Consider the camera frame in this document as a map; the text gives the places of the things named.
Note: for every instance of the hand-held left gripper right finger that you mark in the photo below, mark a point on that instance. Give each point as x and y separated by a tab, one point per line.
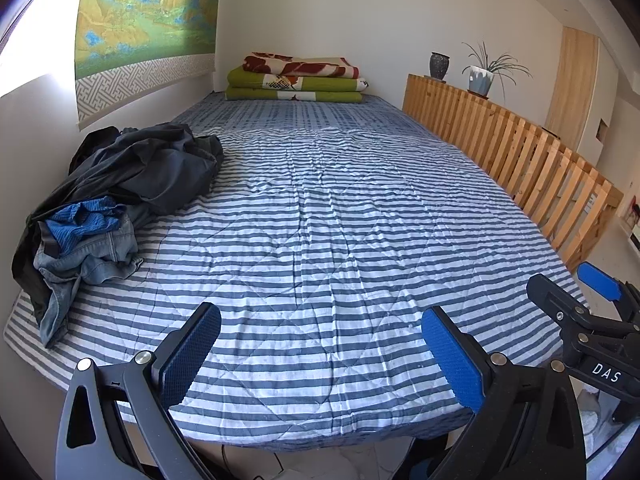
452	360

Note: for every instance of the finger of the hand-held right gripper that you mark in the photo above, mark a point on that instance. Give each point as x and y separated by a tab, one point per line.
550	295
597	277

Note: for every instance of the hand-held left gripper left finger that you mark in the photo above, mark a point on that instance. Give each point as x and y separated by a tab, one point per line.
192	350

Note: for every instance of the light blue jeans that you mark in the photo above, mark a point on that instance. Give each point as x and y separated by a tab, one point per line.
100	255

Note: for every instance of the blue knit shirt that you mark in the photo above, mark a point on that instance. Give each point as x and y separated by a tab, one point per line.
85	220

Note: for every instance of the blue white striped quilted blanket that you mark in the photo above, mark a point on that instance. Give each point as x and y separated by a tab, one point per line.
325	235

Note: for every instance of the potted plant in white pot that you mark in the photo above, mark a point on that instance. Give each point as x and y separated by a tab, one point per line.
481	80

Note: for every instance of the dark ceramic vase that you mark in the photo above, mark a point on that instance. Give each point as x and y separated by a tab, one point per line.
439	66

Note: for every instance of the red cream folded blanket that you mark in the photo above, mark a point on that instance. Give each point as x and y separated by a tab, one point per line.
300	65

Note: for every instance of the wooden slatted bed rail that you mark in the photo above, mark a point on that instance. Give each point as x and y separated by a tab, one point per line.
500	130

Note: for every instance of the light wooden wall panel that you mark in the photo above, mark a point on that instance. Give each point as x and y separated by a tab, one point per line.
575	85

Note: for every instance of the landscape wall tapestry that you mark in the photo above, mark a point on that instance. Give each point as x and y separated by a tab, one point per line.
140	10

